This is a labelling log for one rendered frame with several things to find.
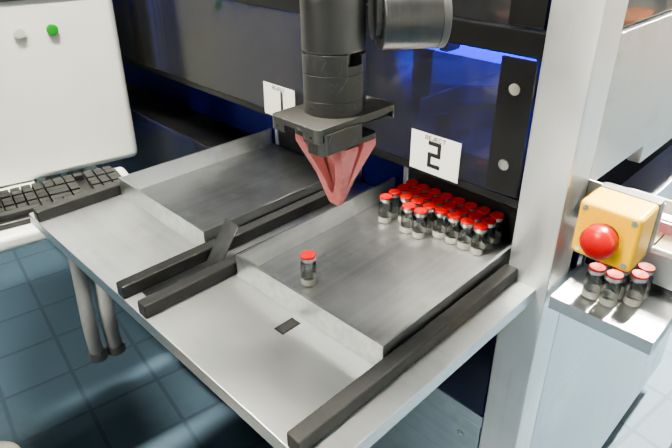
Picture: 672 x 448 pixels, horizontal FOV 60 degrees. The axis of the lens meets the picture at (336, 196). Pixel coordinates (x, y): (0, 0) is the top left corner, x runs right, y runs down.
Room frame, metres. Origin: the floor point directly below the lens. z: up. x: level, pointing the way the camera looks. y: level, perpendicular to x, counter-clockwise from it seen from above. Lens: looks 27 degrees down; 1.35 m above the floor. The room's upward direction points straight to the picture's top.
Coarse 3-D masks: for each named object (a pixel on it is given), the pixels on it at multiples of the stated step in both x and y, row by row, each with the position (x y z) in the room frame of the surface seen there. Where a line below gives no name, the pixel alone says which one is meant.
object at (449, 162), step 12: (420, 132) 0.78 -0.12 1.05; (420, 144) 0.78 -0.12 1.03; (444, 144) 0.75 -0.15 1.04; (456, 144) 0.74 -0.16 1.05; (420, 156) 0.78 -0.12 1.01; (444, 156) 0.75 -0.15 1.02; (456, 156) 0.74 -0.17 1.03; (420, 168) 0.78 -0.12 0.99; (432, 168) 0.76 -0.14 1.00; (444, 168) 0.75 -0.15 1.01; (456, 168) 0.73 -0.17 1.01; (456, 180) 0.73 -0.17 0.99
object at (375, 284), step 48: (384, 192) 0.89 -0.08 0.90; (288, 240) 0.73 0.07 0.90; (336, 240) 0.76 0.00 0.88; (384, 240) 0.76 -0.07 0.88; (432, 240) 0.76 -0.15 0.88; (288, 288) 0.59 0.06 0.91; (336, 288) 0.63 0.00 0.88; (384, 288) 0.63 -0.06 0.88; (432, 288) 0.63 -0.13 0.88; (336, 336) 0.53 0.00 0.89; (384, 336) 0.54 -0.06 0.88
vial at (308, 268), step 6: (300, 264) 0.64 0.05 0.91; (306, 264) 0.64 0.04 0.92; (312, 264) 0.64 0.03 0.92; (300, 270) 0.64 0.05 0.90; (306, 270) 0.64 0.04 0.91; (312, 270) 0.64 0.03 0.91; (306, 276) 0.64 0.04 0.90; (312, 276) 0.64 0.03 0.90; (306, 282) 0.64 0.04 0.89; (312, 282) 0.64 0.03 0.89
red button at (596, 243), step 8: (592, 224) 0.58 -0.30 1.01; (600, 224) 0.58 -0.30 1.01; (584, 232) 0.57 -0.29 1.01; (592, 232) 0.57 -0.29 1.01; (600, 232) 0.56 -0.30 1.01; (608, 232) 0.56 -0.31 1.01; (584, 240) 0.57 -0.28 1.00; (592, 240) 0.56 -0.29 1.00; (600, 240) 0.56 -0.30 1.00; (608, 240) 0.55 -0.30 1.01; (616, 240) 0.56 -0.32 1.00; (584, 248) 0.57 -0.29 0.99; (592, 248) 0.56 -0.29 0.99; (600, 248) 0.56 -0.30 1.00; (608, 248) 0.55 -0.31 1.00; (616, 248) 0.56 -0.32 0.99; (592, 256) 0.56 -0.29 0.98; (600, 256) 0.56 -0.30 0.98; (608, 256) 0.55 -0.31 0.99
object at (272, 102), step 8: (264, 88) 1.03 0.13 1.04; (272, 88) 1.01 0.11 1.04; (280, 88) 1.00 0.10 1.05; (264, 96) 1.03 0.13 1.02; (272, 96) 1.01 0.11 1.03; (288, 96) 0.98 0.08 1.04; (264, 104) 1.03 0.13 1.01; (272, 104) 1.01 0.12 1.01; (280, 104) 1.00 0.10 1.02; (288, 104) 0.98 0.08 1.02; (272, 112) 1.02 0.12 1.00
